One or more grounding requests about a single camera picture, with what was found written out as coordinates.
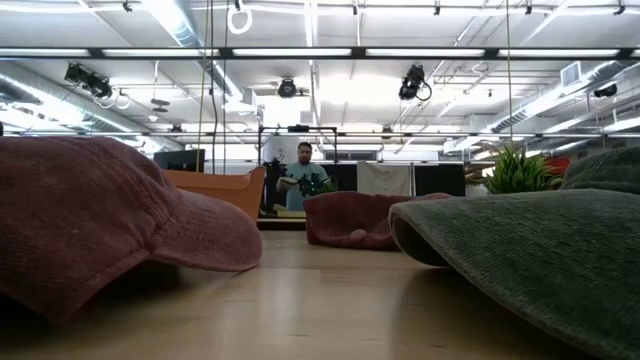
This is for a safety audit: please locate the dark green corduroy cap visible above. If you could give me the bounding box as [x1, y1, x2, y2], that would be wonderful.
[388, 145, 640, 360]

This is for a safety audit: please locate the large red corduroy cap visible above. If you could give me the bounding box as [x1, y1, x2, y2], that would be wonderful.
[0, 135, 265, 325]

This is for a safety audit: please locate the small red crumpled hat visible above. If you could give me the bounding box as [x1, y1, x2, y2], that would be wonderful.
[303, 191, 454, 252]

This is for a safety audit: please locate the person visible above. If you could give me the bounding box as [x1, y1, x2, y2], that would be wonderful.
[276, 141, 331, 212]

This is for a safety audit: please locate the grey hanging cloth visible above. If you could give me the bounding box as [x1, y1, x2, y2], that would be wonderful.
[356, 160, 414, 197]

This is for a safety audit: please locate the orange plastic bin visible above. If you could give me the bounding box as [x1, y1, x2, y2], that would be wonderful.
[163, 166, 268, 225]

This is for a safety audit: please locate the black partition panel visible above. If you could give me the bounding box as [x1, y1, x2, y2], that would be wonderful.
[413, 163, 467, 198]

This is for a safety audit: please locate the black computer monitor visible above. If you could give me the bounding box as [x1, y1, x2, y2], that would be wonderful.
[153, 148, 206, 174]

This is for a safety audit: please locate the green spiky plant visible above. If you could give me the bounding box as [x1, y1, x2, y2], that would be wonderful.
[482, 144, 564, 196]

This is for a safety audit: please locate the overhead light bar frame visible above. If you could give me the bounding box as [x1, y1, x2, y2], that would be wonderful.
[0, 46, 640, 62]

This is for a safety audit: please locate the black ceiling camera with cable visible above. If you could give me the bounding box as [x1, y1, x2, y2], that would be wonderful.
[398, 63, 433, 102]

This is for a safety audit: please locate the white hanging ring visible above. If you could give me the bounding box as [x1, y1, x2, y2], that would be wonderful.
[227, 3, 254, 36]

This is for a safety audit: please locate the thin hanging cable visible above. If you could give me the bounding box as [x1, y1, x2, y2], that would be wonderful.
[505, 0, 514, 143]

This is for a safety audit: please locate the black ceiling camera cluster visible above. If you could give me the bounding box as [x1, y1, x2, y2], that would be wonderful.
[63, 62, 114, 100]

